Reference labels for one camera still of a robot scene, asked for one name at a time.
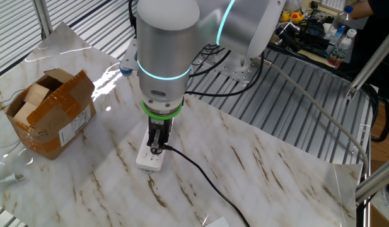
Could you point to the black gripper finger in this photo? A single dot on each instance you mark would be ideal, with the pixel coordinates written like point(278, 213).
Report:
point(167, 135)
point(156, 140)

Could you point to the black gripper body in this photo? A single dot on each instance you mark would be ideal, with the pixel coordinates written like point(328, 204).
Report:
point(160, 123)

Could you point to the bare person forearm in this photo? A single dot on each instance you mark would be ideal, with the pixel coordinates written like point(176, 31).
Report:
point(359, 11)

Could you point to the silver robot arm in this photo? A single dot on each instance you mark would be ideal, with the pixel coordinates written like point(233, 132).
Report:
point(162, 56)

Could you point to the white power strip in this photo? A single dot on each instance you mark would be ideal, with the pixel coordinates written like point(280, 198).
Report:
point(147, 162)

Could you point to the marble pattern table mat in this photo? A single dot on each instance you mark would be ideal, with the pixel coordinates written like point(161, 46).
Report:
point(244, 157)

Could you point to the taped cardboard box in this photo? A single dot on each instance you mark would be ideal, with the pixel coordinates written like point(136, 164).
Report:
point(65, 104)

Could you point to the yellow rubber duck toy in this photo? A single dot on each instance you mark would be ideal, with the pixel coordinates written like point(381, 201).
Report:
point(295, 16)

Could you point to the clear bottle white cap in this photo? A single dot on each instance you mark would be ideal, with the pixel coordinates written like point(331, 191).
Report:
point(337, 55)

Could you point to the clear bottle blue cap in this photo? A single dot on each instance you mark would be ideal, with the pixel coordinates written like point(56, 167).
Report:
point(337, 26)

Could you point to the brown cardboard box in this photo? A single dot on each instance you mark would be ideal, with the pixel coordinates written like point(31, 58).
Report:
point(380, 219)

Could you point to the person dark clothed torso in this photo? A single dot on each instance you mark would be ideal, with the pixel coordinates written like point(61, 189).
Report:
point(383, 19)

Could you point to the silver wrist camera blue end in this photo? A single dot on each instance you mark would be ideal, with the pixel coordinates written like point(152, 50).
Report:
point(129, 60)

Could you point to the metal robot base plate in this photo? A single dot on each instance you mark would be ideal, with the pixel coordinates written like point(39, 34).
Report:
point(241, 74)

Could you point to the aluminium frame post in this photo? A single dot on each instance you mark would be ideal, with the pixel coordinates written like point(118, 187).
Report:
point(43, 19)

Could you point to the thick aluminium frame bar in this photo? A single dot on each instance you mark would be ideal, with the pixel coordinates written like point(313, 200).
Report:
point(377, 181)

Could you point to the slanted aluminium frame bar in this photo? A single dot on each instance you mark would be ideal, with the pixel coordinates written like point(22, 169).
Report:
point(370, 63)

